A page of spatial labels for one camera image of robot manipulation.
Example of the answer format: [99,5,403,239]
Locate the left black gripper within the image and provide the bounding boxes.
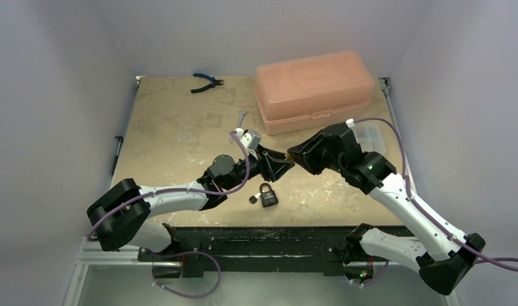
[223,143,293,191]

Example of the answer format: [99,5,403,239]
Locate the black padlock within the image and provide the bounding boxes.
[260,182,279,208]

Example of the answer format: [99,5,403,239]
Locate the black key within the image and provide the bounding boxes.
[248,193,260,204]

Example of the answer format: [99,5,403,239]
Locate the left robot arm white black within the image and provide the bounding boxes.
[87,147,295,261]

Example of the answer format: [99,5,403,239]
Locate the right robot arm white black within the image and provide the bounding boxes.
[288,123,485,295]

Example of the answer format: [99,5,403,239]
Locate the silver open-end wrench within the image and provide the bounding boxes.
[230,109,247,143]

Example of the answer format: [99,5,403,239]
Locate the pink plastic toolbox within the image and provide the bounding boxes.
[255,50,375,135]

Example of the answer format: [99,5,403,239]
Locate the clear plastic organizer box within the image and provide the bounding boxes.
[353,124,387,155]

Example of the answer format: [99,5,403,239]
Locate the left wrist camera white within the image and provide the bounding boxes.
[235,127,262,152]

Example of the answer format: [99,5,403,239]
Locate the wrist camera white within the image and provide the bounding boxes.
[345,119,355,128]
[235,127,262,152]

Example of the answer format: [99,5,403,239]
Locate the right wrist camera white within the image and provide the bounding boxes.
[345,119,355,128]

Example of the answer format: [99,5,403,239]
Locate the blue handled pliers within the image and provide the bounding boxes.
[190,73,225,94]

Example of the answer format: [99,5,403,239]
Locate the black mounting base plate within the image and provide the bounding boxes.
[137,226,406,280]

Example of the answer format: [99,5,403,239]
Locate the aluminium frame rail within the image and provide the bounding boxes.
[63,243,163,305]

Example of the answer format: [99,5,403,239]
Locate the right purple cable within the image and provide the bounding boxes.
[348,117,518,273]

